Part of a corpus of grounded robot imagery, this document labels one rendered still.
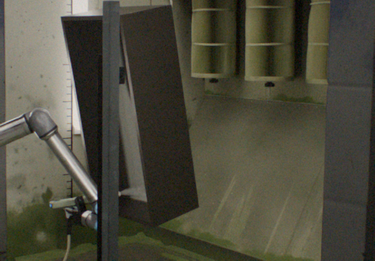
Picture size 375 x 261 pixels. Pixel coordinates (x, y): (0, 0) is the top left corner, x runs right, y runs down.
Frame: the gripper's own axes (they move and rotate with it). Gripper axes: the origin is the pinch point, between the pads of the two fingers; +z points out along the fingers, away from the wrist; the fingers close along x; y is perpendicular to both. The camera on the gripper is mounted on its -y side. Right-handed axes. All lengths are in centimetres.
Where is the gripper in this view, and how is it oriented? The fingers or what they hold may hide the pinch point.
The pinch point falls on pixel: (67, 207)
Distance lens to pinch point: 431.1
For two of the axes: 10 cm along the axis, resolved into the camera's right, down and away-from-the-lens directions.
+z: -6.7, -1.3, 7.3
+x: 7.4, -1.1, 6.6
